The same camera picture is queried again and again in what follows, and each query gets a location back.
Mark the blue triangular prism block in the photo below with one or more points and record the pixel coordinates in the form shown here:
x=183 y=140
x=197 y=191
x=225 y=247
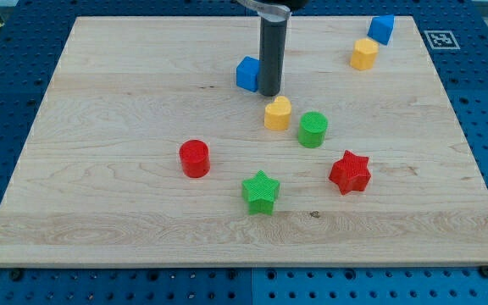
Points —
x=381 y=28

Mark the yellow heart block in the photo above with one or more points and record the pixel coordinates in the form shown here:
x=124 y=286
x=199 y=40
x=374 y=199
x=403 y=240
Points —
x=277 y=114

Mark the light wooden board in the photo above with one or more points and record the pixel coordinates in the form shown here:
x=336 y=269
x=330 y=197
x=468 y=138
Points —
x=99 y=182

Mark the green cylinder block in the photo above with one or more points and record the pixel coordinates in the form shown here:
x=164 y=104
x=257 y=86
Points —
x=312 y=129

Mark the robot arm end black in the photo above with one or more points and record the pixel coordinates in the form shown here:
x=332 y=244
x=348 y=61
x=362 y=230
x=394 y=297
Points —
x=274 y=10

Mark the red cylinder block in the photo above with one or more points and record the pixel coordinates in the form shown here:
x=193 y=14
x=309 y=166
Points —
x=194 y=158

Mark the green star block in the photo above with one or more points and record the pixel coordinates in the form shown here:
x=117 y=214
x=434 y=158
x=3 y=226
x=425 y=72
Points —
x=260 y=192

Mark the yellow hexagon block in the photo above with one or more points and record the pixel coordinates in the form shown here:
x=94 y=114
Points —
x=364 y=54

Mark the red star block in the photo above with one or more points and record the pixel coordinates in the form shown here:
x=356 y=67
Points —
x=350 y=173

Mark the blue cube block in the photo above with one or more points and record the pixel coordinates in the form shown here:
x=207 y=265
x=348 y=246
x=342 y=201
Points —
x=247 y=74

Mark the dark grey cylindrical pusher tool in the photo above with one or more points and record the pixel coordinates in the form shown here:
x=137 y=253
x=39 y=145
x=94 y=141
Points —
x=271 y=55

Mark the white fiducial marker tag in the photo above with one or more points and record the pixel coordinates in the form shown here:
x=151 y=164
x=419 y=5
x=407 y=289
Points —
x=441 y=40

